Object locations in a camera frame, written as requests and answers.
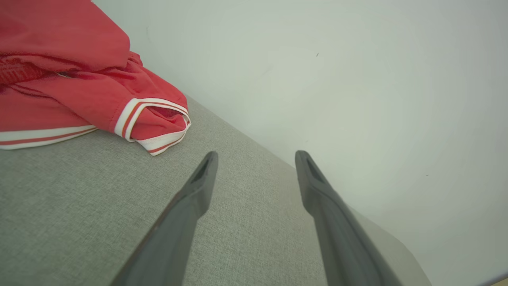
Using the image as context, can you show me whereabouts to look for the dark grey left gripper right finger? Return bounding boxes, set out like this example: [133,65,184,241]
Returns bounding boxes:
[294,150,404,286]

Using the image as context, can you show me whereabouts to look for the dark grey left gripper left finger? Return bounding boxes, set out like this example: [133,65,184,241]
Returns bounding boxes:
[110,151,219,286]

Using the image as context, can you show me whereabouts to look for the red Bulls 23 jersey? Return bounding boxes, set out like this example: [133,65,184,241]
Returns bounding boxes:
[0,52,192,156]

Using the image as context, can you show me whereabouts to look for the red shorts with white trim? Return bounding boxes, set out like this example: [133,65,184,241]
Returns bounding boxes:
[0,0,143,86]

